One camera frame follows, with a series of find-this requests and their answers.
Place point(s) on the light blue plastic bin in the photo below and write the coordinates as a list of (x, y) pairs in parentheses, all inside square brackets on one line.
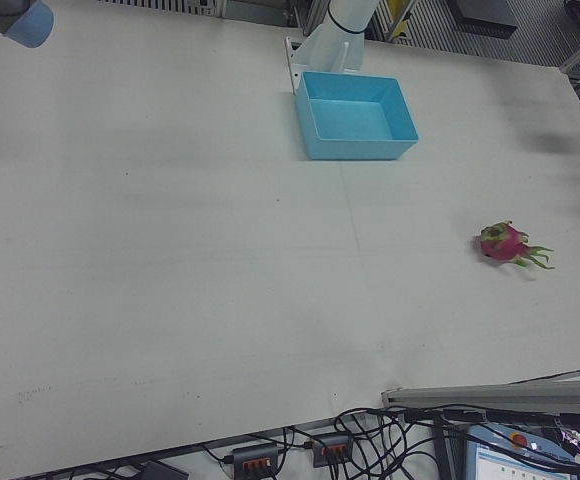
[(342, 149)]

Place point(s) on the aluminium profile rail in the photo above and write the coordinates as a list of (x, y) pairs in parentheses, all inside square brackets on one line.
[(495, 395)]

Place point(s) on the white mounting stand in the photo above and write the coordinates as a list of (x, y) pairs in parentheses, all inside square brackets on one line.
[(329, 46)]

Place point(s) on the teach pendant red button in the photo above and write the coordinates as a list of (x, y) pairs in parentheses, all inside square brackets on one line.
[(502, 457)]

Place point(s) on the pink green dragon fruit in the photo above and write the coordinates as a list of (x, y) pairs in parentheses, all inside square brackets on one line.
[(500, 245)]

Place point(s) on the grey orange USB hub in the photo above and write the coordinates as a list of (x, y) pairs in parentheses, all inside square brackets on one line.
[(256, 454), (333, 444)]

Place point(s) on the purple foil wrapper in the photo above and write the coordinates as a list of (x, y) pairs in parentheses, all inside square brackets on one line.
[(572, 441)]

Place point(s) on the black equipment box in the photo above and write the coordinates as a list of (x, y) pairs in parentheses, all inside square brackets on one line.
[(485, 15)]

